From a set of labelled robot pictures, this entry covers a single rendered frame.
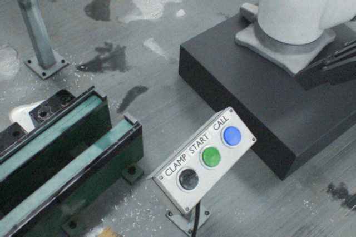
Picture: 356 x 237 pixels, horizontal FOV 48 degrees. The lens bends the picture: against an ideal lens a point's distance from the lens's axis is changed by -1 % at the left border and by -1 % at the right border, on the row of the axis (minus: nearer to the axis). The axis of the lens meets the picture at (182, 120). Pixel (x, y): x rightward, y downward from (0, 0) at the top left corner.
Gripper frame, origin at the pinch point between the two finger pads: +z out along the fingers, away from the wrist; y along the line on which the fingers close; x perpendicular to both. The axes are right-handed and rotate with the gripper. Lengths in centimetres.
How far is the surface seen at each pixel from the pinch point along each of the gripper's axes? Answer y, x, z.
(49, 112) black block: 22, -24, 47
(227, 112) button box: 9.7, -3.2, 10.3
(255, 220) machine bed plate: 8.6, 20.3, 29.3
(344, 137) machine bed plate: -22.4, 23.7, 27.5
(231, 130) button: 11.7, -1.0, 9.6
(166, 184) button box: 24.9, -1.8, 10.4
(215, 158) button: 16.8, 0.4, 9.6
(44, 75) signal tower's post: 15, -33, 58
